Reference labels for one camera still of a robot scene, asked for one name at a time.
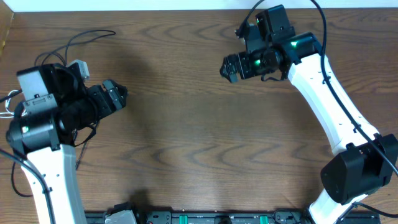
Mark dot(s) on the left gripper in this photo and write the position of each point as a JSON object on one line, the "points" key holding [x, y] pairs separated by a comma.
{"points": [[109, 95]]}

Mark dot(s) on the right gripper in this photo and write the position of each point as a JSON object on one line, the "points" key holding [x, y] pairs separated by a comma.
{"points": [[236, 66]]}

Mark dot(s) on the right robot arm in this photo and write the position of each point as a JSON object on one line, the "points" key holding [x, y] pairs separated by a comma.
{"points": [[363, 160]]}

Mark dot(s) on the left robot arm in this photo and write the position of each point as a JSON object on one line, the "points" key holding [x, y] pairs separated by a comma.
{"points": [[57, 103]]}

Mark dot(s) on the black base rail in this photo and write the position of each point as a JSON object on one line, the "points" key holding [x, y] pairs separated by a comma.
{"points": [[236, 217]]}

